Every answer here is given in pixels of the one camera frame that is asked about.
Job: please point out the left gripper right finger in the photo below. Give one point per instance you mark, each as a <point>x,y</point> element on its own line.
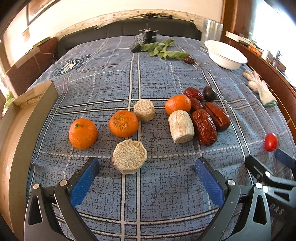
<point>253,222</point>

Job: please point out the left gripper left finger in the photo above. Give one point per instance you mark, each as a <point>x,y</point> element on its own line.
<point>40,219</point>

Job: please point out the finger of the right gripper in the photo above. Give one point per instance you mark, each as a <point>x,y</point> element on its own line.
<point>279,192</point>
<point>285,158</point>

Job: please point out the red cherry tomato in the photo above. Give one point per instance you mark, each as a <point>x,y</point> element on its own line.
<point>271,142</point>

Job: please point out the large red date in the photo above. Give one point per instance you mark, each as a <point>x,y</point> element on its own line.
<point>219,116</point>

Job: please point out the large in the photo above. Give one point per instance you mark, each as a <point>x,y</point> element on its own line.
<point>204,127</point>

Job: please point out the orange mandarin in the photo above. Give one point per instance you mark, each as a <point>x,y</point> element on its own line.
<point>178,102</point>
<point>82,133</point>
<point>123,124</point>

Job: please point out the hexagonal sugarcane piece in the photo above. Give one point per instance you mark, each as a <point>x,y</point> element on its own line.
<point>129,156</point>

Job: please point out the dark purple plum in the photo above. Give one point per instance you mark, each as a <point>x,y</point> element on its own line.
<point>209,93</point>

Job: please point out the long sugarcane piece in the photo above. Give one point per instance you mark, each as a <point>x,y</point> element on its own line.
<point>181,127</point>

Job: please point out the wrinkled red date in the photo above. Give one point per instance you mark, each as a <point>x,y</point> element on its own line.
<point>194,93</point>

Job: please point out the small round sugarcane piece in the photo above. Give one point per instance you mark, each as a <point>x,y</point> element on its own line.
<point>144,110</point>

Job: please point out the small red date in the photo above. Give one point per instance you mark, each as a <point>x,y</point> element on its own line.
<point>195,104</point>

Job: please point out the white work glove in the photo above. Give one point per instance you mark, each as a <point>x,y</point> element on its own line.
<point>259,86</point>

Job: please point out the wooden side cabinet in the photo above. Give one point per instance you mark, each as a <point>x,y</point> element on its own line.
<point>279,86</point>

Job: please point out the cardboard tray box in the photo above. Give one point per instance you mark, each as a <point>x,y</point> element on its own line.
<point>20,128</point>

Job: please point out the white bowl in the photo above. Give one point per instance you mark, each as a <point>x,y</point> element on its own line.
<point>225,55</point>

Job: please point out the red date near leaves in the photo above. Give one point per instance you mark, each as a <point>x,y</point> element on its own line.
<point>189,60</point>

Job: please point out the patterned blanket pile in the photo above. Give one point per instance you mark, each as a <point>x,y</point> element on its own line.
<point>9,100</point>

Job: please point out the blue plaid tablecloth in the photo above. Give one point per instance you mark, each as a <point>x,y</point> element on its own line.
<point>164,199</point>

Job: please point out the brown armchair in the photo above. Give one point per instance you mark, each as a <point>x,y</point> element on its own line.
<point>29,67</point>

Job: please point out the green leafy vegetable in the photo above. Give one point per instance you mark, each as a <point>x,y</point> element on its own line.
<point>160,49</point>

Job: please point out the black binder clip box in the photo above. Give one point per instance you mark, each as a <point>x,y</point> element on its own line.
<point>146,36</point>

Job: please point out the small black device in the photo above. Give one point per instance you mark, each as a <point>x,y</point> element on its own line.
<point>136,48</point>

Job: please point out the black leather sofa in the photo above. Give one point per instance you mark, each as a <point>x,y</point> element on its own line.
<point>129,27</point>

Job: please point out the framed horse painting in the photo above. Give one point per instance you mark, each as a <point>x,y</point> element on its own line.
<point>36,7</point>

